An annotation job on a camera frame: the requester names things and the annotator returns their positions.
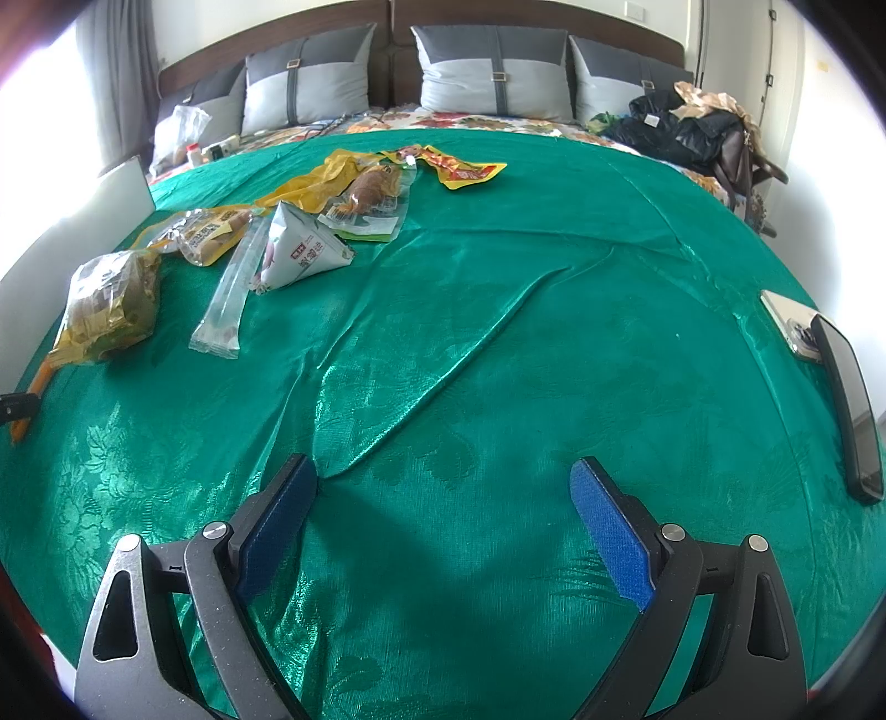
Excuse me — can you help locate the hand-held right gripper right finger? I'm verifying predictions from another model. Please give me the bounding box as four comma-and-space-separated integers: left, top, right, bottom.
568, 455, 811, 720

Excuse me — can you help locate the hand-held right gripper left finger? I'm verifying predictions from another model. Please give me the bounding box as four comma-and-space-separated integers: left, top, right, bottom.
75, 453, 318, 720

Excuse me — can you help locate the yellow packet of brown snacks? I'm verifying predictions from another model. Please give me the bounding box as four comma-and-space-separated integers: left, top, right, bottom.
10, 250, 162, 444

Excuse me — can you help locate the white board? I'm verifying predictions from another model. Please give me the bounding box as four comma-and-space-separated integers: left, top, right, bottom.
0, 155, 157, 397

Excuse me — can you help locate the long clear snack packet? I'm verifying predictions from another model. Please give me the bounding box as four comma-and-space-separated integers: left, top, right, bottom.
190, 216, 268, 359

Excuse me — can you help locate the green patterned bedspread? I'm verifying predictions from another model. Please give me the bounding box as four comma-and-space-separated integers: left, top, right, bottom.
0, 128, 886, 720

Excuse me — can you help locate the yellow packet of brown bread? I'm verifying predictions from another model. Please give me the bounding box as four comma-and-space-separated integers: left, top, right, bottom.
131, 206, 254, 268

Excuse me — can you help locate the black smartphone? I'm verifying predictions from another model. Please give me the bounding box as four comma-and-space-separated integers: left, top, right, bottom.
808, 313, 886, 504

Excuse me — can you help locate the white triangular snack packet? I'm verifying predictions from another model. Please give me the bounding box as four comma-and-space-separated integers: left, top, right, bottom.
252, 200, 356, 296

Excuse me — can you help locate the smartphone with clear case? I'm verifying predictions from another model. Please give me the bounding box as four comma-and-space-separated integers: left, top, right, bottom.
759, 290, 826, 363

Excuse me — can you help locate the clear plastic bag with bottles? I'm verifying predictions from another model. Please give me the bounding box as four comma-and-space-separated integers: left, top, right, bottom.
150, 104, 213, 176

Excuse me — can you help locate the grey curtain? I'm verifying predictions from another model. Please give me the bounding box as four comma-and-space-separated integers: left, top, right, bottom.
72, 0, 159, 177

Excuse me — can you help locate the clear chicken leg packet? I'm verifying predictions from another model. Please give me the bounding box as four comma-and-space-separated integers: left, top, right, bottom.
317, 164, 418, 243

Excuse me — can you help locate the crumpled yellow snack packet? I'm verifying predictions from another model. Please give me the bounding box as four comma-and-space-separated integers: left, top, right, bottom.
255, 148, 390, 213

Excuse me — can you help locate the grey two-tone pillow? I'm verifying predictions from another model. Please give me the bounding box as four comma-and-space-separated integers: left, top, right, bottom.
568, 35, 696, 127
410, 25, 576, 124
153, 68, 248, 166
240, 23, 379, 137

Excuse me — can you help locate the yellow and red snack packet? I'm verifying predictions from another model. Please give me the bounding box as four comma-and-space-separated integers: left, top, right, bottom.
417, 145, 509, 191

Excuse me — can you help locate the dark jacket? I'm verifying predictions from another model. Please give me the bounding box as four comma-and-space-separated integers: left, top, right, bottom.
596, 92, 747, 176

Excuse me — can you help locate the floral bed sheet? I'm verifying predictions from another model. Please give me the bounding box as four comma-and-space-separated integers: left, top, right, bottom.
148, 105, 772, 233

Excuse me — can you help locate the tan crumpled cloth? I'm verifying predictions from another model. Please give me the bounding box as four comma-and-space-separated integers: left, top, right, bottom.
673, 81, 754, 131

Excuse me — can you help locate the dark brown headboard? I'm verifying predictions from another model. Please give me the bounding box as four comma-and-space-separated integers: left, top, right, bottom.
157, 0, 688, 117

